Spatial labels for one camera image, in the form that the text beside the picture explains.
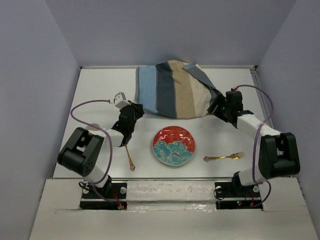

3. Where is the striped blue beige placemat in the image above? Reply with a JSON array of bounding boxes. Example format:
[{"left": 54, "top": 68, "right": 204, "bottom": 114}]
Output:
[{"left": 135, "top": 60, "right": 221, "bottom": 120}]

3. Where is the gold fork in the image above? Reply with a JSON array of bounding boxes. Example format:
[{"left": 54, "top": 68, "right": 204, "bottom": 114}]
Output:
[{"left": 203, "top": 151, "right": 245, "bottom": 162}]

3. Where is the gold spoon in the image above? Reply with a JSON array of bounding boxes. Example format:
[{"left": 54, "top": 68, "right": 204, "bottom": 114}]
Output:
[{"left": 125, "top": 144, "right": 136, "bottom": 172}]

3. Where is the red floral ceramic plate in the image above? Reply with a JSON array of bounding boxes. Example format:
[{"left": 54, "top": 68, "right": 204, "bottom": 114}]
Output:
[{"left": 152, "top": 126, "right": 196, "bottom": 167}]

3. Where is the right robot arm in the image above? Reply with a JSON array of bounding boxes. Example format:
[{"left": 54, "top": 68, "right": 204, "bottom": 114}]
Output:
[{"left": 208, "top": 90, "right": 301, "bottom": 200}]

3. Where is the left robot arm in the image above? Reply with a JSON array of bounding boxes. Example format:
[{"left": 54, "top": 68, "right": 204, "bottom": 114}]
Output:
[{"left": 57, "top": 100, "right": 144, "bottom": 199}]

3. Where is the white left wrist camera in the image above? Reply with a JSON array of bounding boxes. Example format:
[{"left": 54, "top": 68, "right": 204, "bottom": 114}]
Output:
[{"left": 113, "top": 92, "right": 129, "bottom": 109}]

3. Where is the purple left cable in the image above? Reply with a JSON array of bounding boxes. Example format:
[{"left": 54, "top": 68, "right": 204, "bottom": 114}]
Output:
[{"left": 70, "top": 99, "right": 121, "bottom": 208}]

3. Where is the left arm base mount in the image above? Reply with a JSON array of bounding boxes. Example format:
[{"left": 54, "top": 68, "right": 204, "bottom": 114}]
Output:
[{"left": 78, "top": 180, "right": 128, "bottom": 211}]

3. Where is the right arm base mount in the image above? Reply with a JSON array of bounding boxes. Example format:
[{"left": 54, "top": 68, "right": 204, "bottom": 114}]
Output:
[{"left": 213, "top": 181, "right": 263, "bottom": 210}]

